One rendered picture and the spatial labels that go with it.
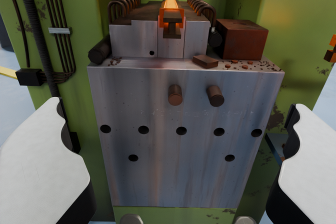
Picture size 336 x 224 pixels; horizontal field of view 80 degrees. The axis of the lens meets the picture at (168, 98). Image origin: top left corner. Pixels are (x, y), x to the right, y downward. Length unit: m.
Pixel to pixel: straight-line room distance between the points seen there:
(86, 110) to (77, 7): 0.32
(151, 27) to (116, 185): 0.43
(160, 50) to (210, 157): 0.29
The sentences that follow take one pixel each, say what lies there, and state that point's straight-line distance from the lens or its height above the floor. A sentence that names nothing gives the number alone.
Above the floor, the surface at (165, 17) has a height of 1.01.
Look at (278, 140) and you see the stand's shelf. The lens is 0.63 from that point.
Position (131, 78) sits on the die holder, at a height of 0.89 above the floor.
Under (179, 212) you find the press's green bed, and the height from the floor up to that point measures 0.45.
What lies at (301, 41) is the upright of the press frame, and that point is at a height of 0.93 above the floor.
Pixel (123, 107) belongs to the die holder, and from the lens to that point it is 0.44.
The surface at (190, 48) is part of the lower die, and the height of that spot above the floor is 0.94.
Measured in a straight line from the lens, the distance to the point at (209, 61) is 0.40.
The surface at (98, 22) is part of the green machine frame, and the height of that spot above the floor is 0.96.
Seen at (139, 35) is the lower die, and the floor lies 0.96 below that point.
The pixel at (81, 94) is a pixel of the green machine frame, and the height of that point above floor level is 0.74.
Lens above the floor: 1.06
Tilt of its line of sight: 30 degrees down
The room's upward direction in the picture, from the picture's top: 2 degrees clockwise
